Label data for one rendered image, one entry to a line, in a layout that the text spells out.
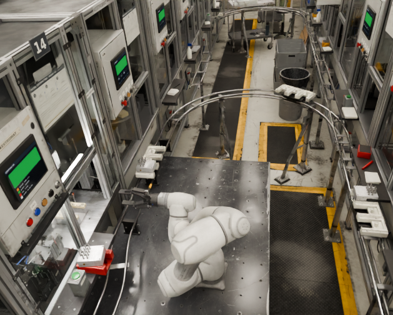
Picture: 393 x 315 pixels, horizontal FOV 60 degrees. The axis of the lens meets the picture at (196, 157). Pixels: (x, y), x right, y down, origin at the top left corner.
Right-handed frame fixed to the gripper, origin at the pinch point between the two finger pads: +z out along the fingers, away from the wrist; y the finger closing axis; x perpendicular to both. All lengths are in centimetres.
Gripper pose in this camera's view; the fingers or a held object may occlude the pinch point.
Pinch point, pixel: (125, 197)
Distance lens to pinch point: 201.8
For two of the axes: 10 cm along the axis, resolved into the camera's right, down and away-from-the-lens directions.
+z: -9.8, -0.6, 1.8
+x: -1.7, 6.1, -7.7
